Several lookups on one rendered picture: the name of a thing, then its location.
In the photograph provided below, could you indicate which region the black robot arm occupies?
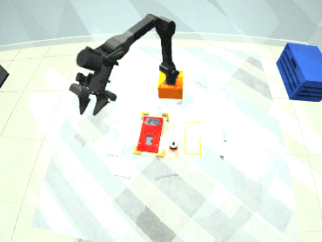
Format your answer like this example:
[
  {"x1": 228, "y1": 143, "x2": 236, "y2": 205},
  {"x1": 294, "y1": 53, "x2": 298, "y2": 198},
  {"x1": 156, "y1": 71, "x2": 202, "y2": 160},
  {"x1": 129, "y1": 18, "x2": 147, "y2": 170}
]
[{"x1": 76, "y1": 14, "x2": 180, "y2": 87}]

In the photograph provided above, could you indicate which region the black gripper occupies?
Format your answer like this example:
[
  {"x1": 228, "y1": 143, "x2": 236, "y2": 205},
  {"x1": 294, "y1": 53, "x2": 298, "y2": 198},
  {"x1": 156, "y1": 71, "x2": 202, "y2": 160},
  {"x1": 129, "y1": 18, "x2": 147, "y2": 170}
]
[{"x1": 69, "y1": 71, "x2": 117, "y2": 116}]

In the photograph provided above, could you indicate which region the black and white wheel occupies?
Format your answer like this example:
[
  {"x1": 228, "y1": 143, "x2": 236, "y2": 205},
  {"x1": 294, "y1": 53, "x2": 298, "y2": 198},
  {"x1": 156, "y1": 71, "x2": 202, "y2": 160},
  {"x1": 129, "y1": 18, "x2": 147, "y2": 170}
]
[{"x1": 170, "y1": 140, "x2": 178, "y2": 150}]

